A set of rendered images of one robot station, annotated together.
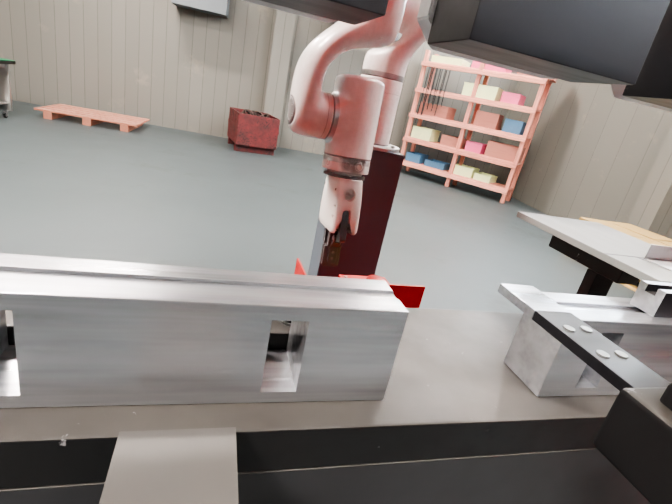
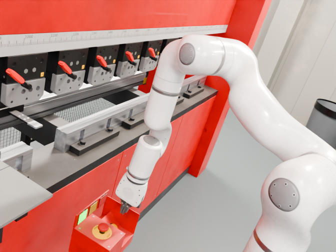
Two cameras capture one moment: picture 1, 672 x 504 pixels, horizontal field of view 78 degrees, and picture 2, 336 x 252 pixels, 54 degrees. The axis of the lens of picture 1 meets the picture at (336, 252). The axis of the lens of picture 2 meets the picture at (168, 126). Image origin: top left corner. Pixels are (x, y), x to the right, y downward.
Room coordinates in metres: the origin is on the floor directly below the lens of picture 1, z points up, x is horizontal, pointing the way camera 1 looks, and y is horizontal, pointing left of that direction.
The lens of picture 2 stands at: (1.41, -0.73, 1.69)
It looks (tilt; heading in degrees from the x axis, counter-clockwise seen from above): 25 degrees down; 128
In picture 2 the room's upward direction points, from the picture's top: 18 degrees clockwise
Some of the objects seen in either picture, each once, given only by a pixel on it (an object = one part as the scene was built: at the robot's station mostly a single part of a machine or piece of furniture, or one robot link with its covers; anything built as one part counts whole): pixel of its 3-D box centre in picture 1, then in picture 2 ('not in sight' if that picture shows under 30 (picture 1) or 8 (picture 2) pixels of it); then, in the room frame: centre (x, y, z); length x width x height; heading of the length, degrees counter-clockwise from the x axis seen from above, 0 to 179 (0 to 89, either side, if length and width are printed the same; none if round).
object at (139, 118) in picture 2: not in sight; (140, 118); (0.21, 0.51, 0.89); 0.30 x 0.05 x 0.03; 108
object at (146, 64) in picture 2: not in sight; (145, 53); (0.17, 0.46, 1.26); 0.15 x 0.09 x 0.17; 108
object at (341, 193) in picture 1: (339, 199); (133, 186); (0.74, 0.01, 0.95); 0.10 x 0.07 x 0.11; 20
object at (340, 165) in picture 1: (346, 165); (137, 173); (0.75, 0.01, 1.01); 0.09 x 0.08 x 0.03; 20
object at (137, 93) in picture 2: not in sight; (111, 90); (-0.31, 0.69, 0.81); 0.64 x 0.08 x 0.14; 18
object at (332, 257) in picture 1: (333, 250); (122, 203); (0.72, 0.00, 0.86); 0.03 x 0.03 x 0.07; 20
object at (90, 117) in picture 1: (96, 118); not in sight; (6.27, 3.93, 0.06); 1.33 x 0.92 x 0.12; 103
